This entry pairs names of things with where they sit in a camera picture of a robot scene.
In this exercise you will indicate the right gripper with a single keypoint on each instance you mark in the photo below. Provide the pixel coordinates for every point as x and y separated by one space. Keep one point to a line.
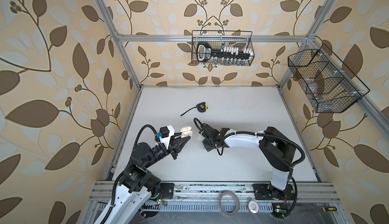
207 148

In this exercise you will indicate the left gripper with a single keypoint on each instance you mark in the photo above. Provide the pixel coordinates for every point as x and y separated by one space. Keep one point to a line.
174 148

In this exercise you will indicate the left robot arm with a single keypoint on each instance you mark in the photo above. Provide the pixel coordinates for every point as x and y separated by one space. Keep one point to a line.
136 184

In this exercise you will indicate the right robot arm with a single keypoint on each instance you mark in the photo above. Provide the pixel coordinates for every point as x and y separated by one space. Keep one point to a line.
282 153

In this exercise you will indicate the white round earbud case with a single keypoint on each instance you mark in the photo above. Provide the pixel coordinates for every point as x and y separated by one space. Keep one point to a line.
200 137

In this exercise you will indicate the black yellow tape measure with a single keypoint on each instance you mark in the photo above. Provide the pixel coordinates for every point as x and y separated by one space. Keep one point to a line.
201 107

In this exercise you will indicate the grey tape roll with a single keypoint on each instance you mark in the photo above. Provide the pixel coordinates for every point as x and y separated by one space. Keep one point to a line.
228 203

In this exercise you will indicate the small white tape roll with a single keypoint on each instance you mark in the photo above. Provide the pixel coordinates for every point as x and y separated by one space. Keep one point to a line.
253 207

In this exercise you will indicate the black socket set holder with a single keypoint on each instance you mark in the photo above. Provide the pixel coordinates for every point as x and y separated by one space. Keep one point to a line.
205 52

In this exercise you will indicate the black yellow screwdriver right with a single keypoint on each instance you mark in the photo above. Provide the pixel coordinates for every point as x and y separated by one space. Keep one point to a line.
329 209

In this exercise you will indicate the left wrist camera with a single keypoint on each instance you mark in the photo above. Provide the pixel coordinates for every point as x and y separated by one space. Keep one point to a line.
164 135

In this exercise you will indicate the rear wire basket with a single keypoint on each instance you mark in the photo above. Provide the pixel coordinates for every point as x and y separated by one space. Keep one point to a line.
238 38

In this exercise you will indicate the wire basket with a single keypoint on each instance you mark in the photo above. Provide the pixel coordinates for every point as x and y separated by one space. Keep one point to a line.
329 83
238 38

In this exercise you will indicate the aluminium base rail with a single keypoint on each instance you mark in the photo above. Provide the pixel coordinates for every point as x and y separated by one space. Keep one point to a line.
307 192

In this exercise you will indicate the right side wire basket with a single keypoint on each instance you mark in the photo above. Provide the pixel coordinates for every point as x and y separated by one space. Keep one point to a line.
329 83

